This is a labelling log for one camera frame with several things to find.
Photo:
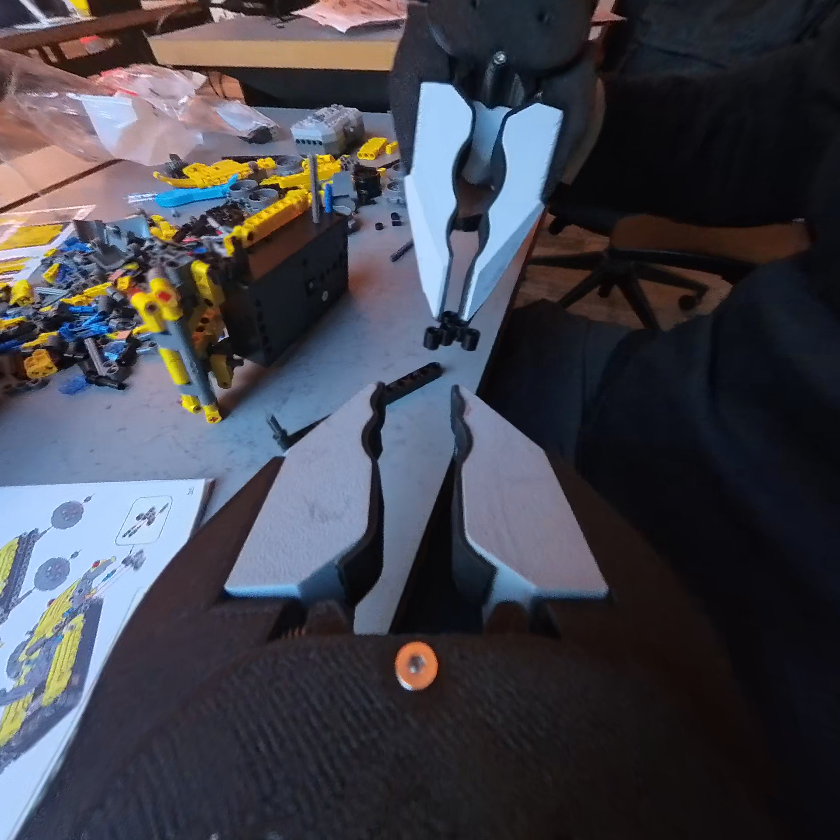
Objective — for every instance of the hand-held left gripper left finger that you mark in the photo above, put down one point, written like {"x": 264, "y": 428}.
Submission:
{"x": 308, "y": 518}

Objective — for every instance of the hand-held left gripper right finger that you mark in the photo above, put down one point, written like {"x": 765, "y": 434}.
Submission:
{"x": 525, "y": 518}

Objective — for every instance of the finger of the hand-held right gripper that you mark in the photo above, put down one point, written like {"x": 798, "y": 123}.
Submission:
{"x": 430, "y": 184}
{"x": 525, "y": 177}

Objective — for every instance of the dark grey axle rod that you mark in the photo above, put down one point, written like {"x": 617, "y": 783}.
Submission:
{"x": 316, "y": 190}
{"x": 401, "y": 250}

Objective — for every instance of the black multi-hole connector block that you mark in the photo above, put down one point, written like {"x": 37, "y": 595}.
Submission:
{"x": 453, "y": 334}

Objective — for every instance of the yellow toy brick vehicle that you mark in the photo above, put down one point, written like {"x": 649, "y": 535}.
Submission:
{"x": 289, "y": 275}

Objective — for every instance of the long black holed beam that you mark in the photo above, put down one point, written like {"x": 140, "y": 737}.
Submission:
{"x": 413, "y": 380}

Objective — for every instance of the grey desk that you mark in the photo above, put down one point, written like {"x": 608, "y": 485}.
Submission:
{"x": 367, "y": 328}

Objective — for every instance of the black rubber tyre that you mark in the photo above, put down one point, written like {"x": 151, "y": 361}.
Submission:
{"x": 367, "y": 180}

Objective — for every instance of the yellow and grey brick assembly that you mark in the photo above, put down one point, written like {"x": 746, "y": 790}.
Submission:
{"x": 374, "y": 148}

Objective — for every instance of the grey battery block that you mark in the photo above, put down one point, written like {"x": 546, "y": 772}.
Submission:
{"x": 328, "y": 128}

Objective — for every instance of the long work table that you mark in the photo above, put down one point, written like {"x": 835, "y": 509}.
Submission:
{"x": 275, "y": 46}

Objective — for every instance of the blue brick separator tool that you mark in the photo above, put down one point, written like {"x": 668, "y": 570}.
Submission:
{"x": 190, "y": 195}

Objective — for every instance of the white instruction booklet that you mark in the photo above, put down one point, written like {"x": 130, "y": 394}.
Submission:
{"x": 72, "y": 590}

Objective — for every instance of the loose clear plastic bags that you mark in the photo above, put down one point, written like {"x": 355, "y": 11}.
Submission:
{"x": 131, "y": 111}

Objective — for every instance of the pile of small brick parts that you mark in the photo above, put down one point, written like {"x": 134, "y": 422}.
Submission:
{"x": 65, "y": 315}

